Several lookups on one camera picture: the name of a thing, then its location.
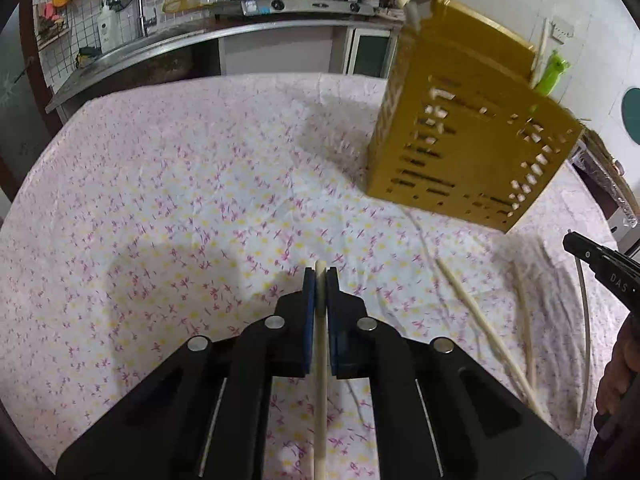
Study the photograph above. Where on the yellow perforated utensil holder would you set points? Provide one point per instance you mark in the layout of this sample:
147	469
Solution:
465	125

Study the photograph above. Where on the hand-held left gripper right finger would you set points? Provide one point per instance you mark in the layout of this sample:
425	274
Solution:
332	300

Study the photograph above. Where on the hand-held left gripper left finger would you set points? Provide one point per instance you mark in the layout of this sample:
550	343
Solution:
310	300

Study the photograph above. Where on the white soap dispenser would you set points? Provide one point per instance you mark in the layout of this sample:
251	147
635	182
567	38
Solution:
106	27

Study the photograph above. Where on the person's right hand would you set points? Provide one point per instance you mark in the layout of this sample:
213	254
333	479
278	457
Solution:
620	360

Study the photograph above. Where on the floral tablecloth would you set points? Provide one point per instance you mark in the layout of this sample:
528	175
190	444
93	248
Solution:
175	210

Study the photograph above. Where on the steel kitchen sink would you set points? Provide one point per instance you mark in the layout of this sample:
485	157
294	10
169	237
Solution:
125	55

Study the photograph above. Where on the steel gas stove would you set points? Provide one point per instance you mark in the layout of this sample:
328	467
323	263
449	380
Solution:
300	5

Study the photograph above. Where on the round green cutting board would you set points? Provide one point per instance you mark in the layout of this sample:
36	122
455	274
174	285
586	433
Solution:
631	110

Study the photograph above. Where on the kitchen counter cabinet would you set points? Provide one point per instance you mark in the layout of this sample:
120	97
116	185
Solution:
367	52

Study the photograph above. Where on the white wall socket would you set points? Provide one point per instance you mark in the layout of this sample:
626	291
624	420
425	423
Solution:
562	27

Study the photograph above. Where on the small table with plastic cover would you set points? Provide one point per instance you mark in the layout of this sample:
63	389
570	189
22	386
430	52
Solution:
605	175

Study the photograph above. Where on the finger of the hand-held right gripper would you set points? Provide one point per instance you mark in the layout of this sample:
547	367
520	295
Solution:
600	262

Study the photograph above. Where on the curved wooden chopstick at right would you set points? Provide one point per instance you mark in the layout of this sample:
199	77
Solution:
586	345

